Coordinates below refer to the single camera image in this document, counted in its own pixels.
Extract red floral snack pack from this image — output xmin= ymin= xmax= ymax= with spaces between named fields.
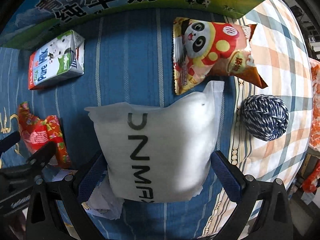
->
xmin=18 ymin=102 xmax=71 ymax=168

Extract white pouch black letters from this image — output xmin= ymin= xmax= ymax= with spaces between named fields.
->
xmin=87 ymin=81 xmax=224 ymax=203

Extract light blue tissue pack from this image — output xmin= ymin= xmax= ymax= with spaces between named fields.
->
xmin=82 ymin=171 xmax=124 ymax=220

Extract pure milk carton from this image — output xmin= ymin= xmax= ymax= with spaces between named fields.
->
xmin=28 ymin=30 xmax=85 ymax=90

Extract blue striped bed sheet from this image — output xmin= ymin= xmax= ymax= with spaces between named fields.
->
xmin=1 ymin=9 xmax=225 ymax=239

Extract cardboard milk box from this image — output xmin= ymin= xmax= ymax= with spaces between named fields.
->
xmin=1 ymin=0 xmax=264 ymax=49

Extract blue white yarn ball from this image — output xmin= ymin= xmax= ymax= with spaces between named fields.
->
xmin=241 ymin=94 xmax=289 ymax=141

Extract panda snack bag orange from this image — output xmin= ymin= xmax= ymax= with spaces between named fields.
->
xmin=172 ymin=17 xmax=267 ymax=95

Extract orange floral cloth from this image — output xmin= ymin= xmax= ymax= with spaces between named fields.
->
xmin=302 ymin=58 xmax=319 ymax=193

